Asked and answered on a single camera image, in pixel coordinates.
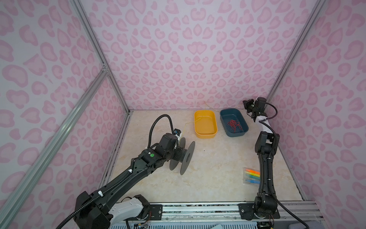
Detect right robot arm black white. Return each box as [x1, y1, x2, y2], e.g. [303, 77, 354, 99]
[238, 97, 280, 220]

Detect aluminium corner frame post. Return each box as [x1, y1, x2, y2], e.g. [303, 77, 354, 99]
[70, 0, 130, 114]

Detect right aluminium corner post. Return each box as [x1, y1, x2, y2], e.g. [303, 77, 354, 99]
[267, 0, 328, 103]

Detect black left corrugated cable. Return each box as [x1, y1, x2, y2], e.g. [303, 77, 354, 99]
[55, 114, 175, 229]

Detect red thin cable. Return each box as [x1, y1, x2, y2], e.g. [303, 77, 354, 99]
[227, 119, 243, 133]

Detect yellow plastic tray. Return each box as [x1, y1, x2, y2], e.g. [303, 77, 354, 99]
[194, 110, 218, 139]

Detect pack of coloured markers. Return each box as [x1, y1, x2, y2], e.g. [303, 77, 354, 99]
[243, 168, 261, 186]

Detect dark grey cable spool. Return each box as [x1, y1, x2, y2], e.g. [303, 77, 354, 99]
[169, 137, 195, 175]

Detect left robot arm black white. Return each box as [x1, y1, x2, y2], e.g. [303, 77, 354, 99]
[72, 133, 178, 229]

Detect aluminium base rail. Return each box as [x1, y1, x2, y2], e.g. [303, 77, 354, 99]
[77, 200, 327, 229]

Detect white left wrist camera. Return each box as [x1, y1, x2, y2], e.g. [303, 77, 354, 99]
[173, 128, 182, 142]

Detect teal plastic tray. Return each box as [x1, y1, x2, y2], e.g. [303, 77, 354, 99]
[220, 108, 249, 137]

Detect diagonal aluminium frame bar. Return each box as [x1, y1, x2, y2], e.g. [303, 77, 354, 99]
[1, 69, 109, 229]

